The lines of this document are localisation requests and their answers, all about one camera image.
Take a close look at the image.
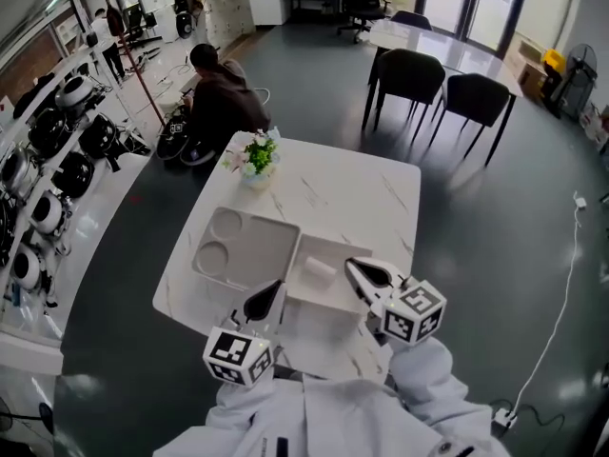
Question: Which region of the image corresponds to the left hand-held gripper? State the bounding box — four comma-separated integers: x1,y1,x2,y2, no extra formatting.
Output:
203,278,289,388

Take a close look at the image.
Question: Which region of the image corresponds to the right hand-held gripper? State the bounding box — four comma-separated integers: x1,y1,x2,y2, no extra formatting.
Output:
344,256,448,347

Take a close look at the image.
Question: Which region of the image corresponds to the small white cylinder item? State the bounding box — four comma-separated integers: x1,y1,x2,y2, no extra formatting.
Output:
304,255,337,288

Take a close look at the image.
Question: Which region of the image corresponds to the white box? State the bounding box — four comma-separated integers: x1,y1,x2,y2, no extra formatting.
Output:
284,232,383,317

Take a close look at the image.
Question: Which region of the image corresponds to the person's right forearm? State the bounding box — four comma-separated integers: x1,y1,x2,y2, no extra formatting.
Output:
387,336,482,426

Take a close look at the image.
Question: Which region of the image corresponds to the person's left forearm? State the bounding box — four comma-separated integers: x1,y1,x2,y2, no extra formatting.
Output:
204,377,305,430

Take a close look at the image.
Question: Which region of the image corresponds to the white compartment tray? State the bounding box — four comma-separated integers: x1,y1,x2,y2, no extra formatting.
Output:
190,206,303,295

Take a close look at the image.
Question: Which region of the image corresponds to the person's white jacket torso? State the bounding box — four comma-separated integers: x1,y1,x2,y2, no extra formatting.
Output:
151,373,513,457

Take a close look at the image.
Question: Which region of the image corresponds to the flower plant in white pot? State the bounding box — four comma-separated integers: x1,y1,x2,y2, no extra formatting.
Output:
222,129,283,190

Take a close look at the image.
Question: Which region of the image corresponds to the white power strip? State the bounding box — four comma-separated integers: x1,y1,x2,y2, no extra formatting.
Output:
492,407,520,430

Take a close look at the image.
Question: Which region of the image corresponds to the black dining chair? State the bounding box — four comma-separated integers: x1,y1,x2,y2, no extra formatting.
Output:
427,72,511,169
389,10,434,32
361,48,446,148

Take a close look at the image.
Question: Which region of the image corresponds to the group of round black-white devices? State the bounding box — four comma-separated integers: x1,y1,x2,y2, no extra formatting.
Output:
0,73,120,299

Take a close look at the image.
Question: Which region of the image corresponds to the glossy white dining table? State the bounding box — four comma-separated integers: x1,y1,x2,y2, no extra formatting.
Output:
368,16,524,99

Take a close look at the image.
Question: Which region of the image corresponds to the cardboard carton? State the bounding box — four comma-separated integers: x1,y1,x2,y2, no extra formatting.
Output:
516,57,549,100

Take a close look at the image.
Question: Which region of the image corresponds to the red pole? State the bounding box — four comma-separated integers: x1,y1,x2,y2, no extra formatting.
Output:
116,30,166,129

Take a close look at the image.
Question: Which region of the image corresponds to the yellow bin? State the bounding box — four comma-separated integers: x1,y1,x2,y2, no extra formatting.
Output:
541,48,568,74

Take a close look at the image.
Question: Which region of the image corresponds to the black standing fan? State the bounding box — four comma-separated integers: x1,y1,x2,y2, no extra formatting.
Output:
559,43,599,121

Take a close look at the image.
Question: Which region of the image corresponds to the white marble cabinet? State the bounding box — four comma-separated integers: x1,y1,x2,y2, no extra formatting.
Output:
203,0,258,52

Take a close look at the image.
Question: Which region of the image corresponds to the white shelf rack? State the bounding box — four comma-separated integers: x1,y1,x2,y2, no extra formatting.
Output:
0,40,161,347

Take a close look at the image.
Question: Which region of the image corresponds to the round black device with cables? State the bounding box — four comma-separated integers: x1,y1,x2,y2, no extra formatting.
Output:
155,106,216,167

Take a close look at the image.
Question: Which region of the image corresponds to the white cable with adapter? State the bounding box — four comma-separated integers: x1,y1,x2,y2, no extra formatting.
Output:
515,191,590,414

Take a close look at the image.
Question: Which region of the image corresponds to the black cable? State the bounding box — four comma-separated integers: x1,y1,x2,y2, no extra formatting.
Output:
488,397,567,443

